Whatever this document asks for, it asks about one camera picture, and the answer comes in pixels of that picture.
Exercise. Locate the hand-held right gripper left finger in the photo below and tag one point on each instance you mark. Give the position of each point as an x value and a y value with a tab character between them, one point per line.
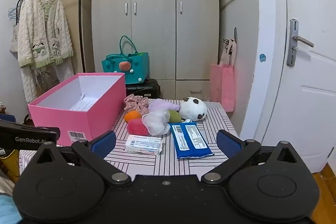
105	141

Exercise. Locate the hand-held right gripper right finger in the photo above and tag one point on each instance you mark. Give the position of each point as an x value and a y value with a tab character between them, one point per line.
228	144

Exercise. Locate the pink cardboard box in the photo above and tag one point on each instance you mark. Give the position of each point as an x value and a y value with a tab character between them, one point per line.
78	121

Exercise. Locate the pink sponge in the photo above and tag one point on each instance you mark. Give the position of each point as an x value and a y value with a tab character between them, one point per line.
136	128

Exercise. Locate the blue wet wipes pack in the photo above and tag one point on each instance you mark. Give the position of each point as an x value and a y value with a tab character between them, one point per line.
191	140

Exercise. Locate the orange sponge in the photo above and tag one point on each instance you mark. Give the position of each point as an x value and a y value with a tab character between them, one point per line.
132	116

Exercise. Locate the panda plush toy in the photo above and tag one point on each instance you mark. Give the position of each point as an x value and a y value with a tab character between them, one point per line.
193	109

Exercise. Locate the pink floral scrunchie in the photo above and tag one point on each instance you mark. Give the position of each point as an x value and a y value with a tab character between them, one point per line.
136	103

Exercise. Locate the white mesh bath pouf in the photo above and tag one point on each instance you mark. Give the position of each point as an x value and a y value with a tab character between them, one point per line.
156	123

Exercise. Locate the green sponge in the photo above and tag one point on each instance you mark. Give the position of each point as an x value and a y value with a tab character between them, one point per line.
174	116

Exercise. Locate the purple fluffy cloth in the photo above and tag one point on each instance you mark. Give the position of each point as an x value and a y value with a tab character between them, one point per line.
160	106

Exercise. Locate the yellow plastic object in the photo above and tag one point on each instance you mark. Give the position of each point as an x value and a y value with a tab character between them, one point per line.
10	163

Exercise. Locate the white paper sheet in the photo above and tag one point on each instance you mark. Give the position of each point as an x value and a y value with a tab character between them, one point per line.
81	105

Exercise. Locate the pink paper bag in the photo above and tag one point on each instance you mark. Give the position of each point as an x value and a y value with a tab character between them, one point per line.
223	87

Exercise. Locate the black suitcase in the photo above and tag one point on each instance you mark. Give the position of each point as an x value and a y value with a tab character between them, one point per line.
147	88

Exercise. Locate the light blue cloth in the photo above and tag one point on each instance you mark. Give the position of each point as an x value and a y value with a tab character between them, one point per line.
9	209

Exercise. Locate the teal felt handbag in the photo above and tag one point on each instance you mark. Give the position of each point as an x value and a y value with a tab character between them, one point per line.
136	69

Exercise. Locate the white door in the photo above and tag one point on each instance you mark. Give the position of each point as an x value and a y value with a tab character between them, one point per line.
309	108

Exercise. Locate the hanging pale tote bag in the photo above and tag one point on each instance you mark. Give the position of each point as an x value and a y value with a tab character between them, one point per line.
231	53

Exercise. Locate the small blue sticker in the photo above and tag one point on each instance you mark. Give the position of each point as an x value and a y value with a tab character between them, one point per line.
262	58

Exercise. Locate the white knitted cardigan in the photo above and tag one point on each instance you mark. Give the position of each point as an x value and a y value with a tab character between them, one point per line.
44	29

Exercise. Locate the black clothes rack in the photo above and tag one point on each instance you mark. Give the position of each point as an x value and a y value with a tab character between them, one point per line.
82	29

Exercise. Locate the beige wardrobe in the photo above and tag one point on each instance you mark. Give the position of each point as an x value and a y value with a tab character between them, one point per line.
157	16

